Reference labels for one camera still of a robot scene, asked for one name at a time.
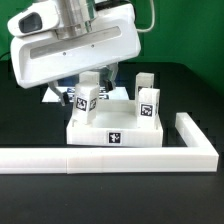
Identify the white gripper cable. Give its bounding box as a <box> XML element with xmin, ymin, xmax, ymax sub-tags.
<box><xmin>134</xmin><ymin>0</ymin><xmax>156</xmax><ymax>34</ymax></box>

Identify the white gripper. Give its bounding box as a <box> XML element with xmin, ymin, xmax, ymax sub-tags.
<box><xmin>7</xmin><ymin>1</ymin><xmax>141</xmax><ymax>106</ymax></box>

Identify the white square tabletop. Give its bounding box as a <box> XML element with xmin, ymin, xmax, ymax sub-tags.
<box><xmin>66</xmin><ymin>100</ymin><xmax>163</xmax><ymax>148</ymax></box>

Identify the white sheet with AprilTags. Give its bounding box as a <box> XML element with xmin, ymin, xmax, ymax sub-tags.
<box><xmin>42</xmin><ymin>87</ymin><xmax>129</xmax><ymax>103</ymax></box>

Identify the white L-shaped obstacle fence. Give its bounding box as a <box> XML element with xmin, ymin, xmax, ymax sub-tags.
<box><xmin>0</xmin><ymin>112</ymin><xmax>219</xmax><ymax>174</ymax></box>

